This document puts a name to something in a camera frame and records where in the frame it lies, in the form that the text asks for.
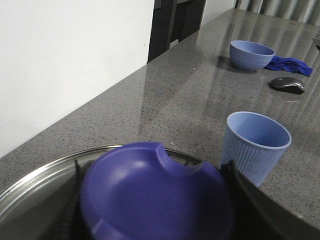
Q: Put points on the black computer mouse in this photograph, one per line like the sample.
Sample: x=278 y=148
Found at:
x=288 y=84

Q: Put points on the dark cabinet by wall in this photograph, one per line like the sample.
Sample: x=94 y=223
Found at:
x=173 y=20

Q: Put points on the light blue bowl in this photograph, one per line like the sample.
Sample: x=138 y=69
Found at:
x=250 y=56

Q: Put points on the light blue ribbed cup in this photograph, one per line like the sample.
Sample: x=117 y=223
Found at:
x=255 y=143

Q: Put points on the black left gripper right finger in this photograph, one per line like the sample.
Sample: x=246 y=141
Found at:
x=257 y=216

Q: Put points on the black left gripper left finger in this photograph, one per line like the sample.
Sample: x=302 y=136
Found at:
x=70 y=220

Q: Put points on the dark blue cloth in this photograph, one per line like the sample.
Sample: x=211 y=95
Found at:
x=289 y=64

